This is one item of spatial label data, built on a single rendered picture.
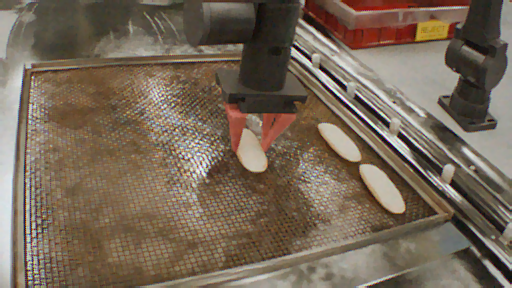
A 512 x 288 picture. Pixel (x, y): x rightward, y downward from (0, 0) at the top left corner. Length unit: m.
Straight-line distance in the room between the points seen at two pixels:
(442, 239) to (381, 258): 0.10
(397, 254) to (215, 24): 0.31
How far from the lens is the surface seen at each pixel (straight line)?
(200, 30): 0.43
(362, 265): 0.46
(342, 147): 0.61
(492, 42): 0.82
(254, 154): 0.55
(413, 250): 0.51
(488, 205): 0.68
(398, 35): 1.19
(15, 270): 0.42
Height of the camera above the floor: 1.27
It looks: 37 degrees down
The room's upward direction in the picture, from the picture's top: straight up
